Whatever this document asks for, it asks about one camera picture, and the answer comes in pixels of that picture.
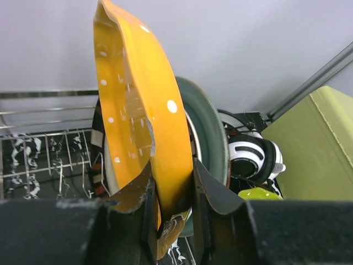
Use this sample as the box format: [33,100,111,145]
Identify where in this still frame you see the aluminium frame rail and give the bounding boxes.
[267,43,352,122]

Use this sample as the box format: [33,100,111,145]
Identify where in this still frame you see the black and white headphones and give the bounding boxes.
[218,110,286,197]

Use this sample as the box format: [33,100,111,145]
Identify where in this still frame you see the lime green box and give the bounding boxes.
[262,86,352,200]

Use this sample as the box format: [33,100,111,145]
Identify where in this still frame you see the grey-green plate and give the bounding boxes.
[92,76,229,197]

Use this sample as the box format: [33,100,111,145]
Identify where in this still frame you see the orange polka dot plate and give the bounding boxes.
[91,1,193,261]

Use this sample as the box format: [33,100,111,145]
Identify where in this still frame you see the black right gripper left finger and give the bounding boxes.
[99,161,158,264]

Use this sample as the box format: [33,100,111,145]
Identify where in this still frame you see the chrome wire dish rack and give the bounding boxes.
[0,88,199,265]

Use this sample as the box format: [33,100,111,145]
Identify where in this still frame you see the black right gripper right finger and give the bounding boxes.
[192,158,259,264]

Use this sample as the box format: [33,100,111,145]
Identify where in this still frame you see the lime green polka dot plate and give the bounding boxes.
[238,187,283,200]

